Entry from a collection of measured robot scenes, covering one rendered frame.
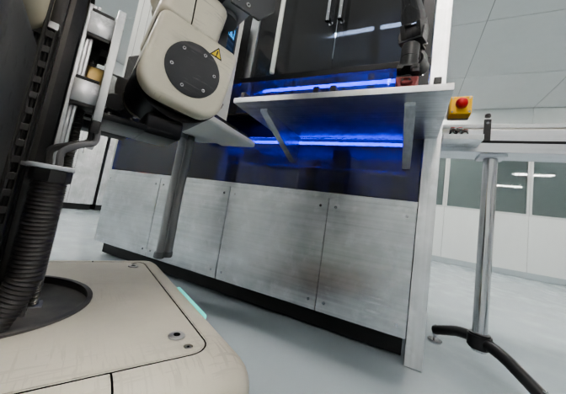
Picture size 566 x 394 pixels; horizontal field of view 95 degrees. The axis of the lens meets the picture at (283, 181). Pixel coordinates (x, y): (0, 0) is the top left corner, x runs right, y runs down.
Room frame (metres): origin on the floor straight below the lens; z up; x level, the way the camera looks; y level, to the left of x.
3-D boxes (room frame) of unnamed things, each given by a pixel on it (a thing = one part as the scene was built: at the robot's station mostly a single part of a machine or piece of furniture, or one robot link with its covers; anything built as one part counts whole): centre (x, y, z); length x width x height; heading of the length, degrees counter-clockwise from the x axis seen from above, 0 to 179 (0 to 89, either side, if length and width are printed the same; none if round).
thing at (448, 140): (1.01, -0.68, 0.87); 0.14 x 0.13 x 0.02; 154
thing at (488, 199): (1.05, -0.84, 0.46); 0.09 x 0.09 x 0.77; 64
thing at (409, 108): (0.88, -0.41, 0.79); 0.34 x 0.03 x 0.13; 154
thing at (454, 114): (0.98, -0.65, 0.99); 0.08 x 0.07 x 0.07; 154
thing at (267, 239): (1.88, 0.12, 0.44); 2.06 x 1.00 x 0.88; 64
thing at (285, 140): (1.10, 0.04, 0.79); 0.34 x 0.03 x 0.13; 154
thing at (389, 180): (1.45, 0.35, 0.73); 1.98 x 0.01 x 0.25; 64
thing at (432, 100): (1.00, -0.19, 0.87); 0.70 x 0.48 x 0.02; 64
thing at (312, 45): (1.31, 0.06, 1.50); 0.47 x 0.01 x 0.59; 64
